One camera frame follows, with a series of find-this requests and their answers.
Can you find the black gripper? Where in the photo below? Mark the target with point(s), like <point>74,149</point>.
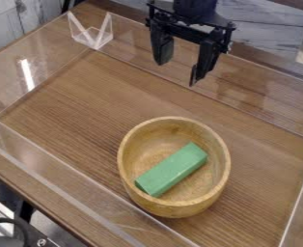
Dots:
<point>193,21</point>

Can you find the brown wooden bowl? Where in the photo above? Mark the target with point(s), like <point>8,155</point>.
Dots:
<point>152,141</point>

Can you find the green rectangular block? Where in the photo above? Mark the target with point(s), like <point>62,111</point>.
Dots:
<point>172,170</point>

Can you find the black table leg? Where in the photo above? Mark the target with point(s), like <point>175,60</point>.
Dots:
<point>24,212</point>

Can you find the clear acrylic corner bracket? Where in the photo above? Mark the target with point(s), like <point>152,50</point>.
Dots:
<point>94,38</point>

